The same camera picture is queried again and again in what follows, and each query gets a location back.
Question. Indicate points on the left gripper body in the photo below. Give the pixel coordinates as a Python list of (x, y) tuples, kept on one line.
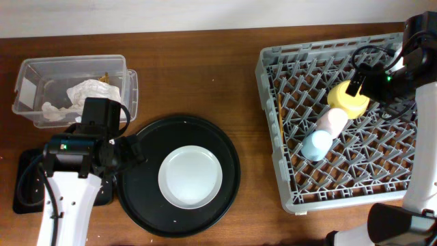
[(113, 171)]

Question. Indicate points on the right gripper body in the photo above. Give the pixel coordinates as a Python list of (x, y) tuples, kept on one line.
[(384, 88)]

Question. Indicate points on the yellow bowl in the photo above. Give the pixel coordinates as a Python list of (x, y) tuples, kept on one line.
[(354, 106)]

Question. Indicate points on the white napkin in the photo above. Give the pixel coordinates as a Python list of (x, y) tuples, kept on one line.
[(90, 88)]

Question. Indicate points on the gold foil wrapper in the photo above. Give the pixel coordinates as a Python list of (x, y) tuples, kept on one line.
[(105, 78)]

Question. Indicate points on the pink cup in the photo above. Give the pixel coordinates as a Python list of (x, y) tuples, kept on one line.
[(333, 122)]

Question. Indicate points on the grey plate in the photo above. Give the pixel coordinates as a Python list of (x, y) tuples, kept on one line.
[(190, 177)]

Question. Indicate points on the blue cup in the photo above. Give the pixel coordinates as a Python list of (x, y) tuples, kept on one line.
[(316, 145)]

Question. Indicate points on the wooden chopstick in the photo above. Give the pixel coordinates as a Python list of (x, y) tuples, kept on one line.
[(279, 100)]

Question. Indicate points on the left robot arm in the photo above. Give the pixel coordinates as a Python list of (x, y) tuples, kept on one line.
[(75, 162)]

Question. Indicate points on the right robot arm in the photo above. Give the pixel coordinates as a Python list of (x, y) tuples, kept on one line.
[(414, 222)]

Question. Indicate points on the clear plastic waste bin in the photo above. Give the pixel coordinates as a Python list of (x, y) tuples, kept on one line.
[(46, 79)]

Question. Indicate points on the grey dishwasher rack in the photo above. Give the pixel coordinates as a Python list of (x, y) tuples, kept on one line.
[(370, 161)]

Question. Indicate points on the black rectangular tray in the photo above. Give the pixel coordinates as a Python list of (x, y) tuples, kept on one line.
[(29, 194)]

